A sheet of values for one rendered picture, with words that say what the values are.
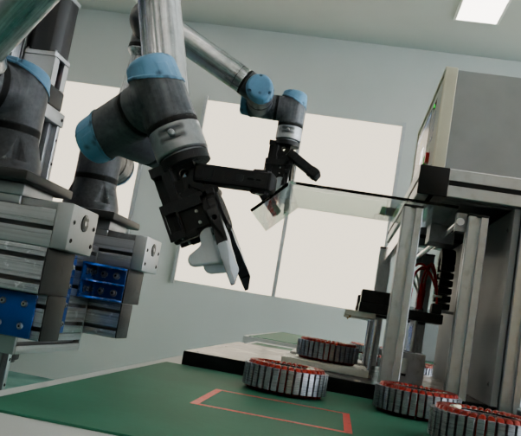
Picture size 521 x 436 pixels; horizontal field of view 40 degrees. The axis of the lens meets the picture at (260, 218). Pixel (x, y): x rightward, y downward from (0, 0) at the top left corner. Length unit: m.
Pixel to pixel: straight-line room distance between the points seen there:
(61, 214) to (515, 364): 0.85
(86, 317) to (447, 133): 1.06
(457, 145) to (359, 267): 4.83
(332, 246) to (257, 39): 1.96
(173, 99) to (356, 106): 5.36
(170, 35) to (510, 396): 0.79
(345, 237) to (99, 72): 2.66
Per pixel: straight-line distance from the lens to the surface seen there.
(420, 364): 1.30
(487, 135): 1.29
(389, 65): 6.47
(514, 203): 1.16
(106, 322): 1.90
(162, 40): 1.26
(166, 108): 1.01
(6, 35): 1.41
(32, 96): 1.55
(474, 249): 1.16
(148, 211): 6.34
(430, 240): 1.35
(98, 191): 1.96
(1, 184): 1.49
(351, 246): 6.09
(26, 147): 1.52
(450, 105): 1.29
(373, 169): 6.20
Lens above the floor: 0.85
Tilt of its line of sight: 7 degrees up
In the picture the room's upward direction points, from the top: 10 degrees clockwise
